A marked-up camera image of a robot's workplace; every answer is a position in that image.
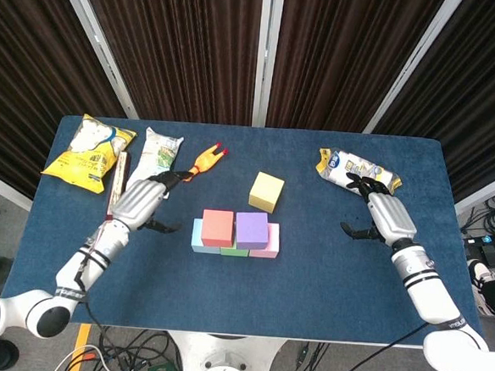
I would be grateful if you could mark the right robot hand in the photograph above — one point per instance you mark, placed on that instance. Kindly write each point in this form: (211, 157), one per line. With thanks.
(389, 218)

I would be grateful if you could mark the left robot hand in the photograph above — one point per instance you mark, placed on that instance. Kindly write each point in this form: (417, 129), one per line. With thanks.
(138, 203)

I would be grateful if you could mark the light blue foam cube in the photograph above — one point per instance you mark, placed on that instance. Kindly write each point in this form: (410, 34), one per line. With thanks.
(197, 239)

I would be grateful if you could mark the red foam cube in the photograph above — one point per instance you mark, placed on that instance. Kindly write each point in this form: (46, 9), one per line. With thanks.
(218, 228)

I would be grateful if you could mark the green foam cube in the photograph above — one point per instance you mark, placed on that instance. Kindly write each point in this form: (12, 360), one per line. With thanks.
(234, 251)

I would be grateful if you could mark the purple foam cube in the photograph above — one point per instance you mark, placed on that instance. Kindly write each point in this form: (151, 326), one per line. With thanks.
(252, 231)

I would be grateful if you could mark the pink foam cube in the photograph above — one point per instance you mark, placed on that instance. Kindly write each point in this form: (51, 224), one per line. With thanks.
(273, 240)

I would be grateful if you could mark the yellow foam cube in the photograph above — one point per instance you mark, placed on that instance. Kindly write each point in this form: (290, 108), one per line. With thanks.
(266, 191)

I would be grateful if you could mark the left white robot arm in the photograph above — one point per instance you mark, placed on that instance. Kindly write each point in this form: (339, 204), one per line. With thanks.
(67, 279)

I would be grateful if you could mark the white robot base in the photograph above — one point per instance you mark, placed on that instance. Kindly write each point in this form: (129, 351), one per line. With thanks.
(222, 362)

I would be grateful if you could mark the white snack bag green print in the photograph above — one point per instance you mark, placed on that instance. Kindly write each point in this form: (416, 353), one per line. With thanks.
(156, 153)

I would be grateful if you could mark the white yellow snack packet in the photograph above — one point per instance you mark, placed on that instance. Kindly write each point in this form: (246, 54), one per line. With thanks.
(372, 166)

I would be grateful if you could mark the yellow popcorn snack bag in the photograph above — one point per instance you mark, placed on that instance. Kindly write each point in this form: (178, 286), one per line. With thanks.
(86, 157)

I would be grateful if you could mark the yellow rubber chicken toy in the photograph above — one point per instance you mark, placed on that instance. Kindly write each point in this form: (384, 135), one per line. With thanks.
(209, 159)

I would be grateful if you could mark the white partition base bar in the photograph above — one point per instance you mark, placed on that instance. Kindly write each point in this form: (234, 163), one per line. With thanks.
(1, 187)
(484, 195)

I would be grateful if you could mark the white sneaker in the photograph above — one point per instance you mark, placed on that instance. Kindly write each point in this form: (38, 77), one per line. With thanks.
(479, 274)

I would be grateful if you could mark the black device green lights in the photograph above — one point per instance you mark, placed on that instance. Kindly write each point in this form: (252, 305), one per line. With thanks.
(493, 253)

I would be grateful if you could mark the brown curtain panel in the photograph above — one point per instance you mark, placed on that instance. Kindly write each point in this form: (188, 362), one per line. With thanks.
(26, 72)
(482, 104)
(176, 49)
(345, 61)

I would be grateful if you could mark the blue table cloth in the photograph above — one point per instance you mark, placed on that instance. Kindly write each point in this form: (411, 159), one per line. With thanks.
(264, 305)

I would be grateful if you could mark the white partition post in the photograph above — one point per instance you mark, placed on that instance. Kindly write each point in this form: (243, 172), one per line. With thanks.
(411, 65)
(268, 55)
(99, 43)

